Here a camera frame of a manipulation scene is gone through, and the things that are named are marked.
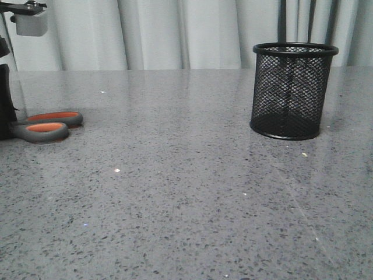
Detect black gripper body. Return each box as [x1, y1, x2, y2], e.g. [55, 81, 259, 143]
[0, 36, 19, 141]

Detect grey orange scissors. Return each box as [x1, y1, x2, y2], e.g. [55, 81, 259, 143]
[10, 111, 83, 143]

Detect black mesh pen bucket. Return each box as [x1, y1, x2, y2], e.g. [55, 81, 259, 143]
[250, 42, 339, 141]

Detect grey curtain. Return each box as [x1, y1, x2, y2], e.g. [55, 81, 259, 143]
[1, 1, 372, 71]

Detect black vertical poles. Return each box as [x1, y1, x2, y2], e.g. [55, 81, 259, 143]
[277, 0, 339, 44]

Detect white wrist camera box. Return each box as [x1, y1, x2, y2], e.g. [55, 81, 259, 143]
[15, 11, 48, 37]

